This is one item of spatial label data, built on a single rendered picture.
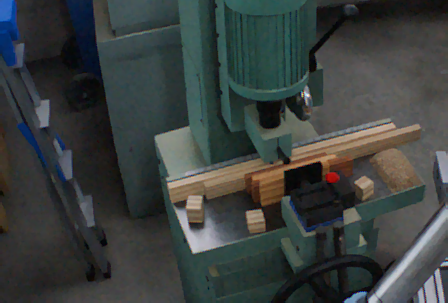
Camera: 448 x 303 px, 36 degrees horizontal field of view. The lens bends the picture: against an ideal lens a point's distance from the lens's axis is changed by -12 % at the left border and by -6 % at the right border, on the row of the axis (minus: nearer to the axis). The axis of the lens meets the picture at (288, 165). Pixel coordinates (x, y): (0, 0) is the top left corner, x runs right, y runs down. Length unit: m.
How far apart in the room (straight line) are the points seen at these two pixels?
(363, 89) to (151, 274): 1.49
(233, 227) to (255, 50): 0.44
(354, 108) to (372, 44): 0.61
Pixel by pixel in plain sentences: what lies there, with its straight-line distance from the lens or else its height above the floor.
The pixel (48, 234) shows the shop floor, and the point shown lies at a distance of 3.11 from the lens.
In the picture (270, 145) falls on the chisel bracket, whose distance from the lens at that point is 1.70.
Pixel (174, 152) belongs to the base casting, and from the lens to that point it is 2.09.
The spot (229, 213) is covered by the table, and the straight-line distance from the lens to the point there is 1.76.
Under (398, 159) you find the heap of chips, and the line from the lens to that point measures 1.85.
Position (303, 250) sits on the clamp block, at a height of 0.92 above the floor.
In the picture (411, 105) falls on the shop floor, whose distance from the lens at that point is 3.61.
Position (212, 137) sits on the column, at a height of 0.92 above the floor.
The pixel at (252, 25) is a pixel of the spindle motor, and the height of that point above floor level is 1.39.
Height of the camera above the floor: 2.14
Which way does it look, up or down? 42 degrees down
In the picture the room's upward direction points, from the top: 1 degrees counter-clockwise
